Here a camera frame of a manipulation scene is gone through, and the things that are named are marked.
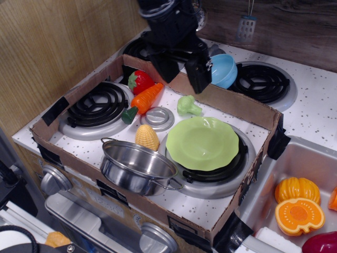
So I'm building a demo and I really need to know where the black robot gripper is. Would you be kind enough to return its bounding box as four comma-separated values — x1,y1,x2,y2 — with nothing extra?
145,7,212,94

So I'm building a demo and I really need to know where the green toy broccoli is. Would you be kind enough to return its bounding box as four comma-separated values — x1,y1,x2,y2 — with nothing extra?
177,95,202,116

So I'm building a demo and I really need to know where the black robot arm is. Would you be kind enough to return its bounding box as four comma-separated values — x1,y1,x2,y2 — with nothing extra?
138,1,212,94

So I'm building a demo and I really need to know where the stainless steel pot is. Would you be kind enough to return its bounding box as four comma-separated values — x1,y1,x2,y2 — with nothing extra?
101,138,183,196

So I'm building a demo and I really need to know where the silver back stove knob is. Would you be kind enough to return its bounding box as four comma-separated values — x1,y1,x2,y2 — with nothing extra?
209,44,226,57

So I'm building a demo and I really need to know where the silver stove knob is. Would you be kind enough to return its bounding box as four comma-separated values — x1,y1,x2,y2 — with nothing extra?
209,44,226,57
140,106,175,132

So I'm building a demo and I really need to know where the light blue plastic bowl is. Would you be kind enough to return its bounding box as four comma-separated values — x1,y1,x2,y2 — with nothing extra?
211,54,238,89

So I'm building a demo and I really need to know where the red toy strawberry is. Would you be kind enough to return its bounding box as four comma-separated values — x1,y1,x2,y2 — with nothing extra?
128,70,155,95

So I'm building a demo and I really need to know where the back left black burner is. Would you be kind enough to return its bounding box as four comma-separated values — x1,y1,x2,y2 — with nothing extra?
120,38,188,64

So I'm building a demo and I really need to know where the black burner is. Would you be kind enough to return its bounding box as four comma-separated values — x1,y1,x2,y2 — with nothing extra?
158,134,249,184
66,81,129,128
229,63,290,104
120,38,188,64

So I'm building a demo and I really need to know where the hanging silver strainer ladle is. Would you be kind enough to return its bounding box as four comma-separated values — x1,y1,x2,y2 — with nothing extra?
196,7,207,32

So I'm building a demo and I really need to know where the orange toy carrot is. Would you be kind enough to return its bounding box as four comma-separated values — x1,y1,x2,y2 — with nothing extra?
122,83,164,124

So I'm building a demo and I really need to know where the silver centre stove knob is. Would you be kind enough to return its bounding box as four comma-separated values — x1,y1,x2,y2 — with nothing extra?
140,106,175,132

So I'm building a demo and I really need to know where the hanging silver slotted spatula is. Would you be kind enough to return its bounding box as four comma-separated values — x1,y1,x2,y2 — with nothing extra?
235,0,257,44

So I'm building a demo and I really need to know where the light green plastic plate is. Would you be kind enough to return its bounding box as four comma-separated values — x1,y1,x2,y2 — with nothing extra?
165,116,239,172

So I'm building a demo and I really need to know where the yellow toy corn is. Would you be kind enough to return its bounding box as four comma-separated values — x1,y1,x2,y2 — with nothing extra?
135,124,160,151

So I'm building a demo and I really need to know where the back right black burner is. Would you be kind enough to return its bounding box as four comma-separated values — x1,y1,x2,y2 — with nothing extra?
229,63,290,104

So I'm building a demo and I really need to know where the front left black burner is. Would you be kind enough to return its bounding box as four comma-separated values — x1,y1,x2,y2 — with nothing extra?
66,81,129,128

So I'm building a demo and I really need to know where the front right black burner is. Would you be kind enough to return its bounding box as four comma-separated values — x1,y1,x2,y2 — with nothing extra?
158,134,249,184

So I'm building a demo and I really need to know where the silver toy sink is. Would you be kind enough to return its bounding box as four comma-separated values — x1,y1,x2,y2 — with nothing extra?
237,137,336,252

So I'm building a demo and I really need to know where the brown cardboard fence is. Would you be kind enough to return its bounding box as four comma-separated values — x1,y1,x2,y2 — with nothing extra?
31,55,283,252

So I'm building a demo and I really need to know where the orange toy pumpkin half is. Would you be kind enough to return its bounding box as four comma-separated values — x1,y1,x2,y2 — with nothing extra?
274,177,321,205

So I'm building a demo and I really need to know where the left silver oven knob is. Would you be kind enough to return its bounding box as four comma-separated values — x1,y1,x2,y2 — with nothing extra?
41,165,72,196

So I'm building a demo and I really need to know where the silver oven knob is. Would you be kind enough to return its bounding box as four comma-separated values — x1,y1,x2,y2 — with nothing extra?
41,165,72,196
139,222,178,253

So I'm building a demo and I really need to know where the right silver oven knob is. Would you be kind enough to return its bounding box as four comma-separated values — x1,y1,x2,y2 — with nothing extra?
139,222,178,253

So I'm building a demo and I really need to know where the cut orange pumpkin half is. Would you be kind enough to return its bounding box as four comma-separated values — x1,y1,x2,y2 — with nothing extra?
274,198,325,237

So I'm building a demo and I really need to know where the orange toy piece at edge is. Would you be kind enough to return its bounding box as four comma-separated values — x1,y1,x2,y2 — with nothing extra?
328,187,337,211

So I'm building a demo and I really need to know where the orange toy below stove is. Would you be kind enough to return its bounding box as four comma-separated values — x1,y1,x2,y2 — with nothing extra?
45,231,72,248

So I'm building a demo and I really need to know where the dark red toy pepper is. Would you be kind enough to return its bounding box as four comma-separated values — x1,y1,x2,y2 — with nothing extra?
302,231,336,253

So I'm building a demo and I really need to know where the silver oven door handle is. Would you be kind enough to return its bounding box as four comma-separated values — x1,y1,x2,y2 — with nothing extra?
45,193,141,252

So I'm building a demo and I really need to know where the black cable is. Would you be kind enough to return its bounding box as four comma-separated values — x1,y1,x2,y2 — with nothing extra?
0,225,40,253

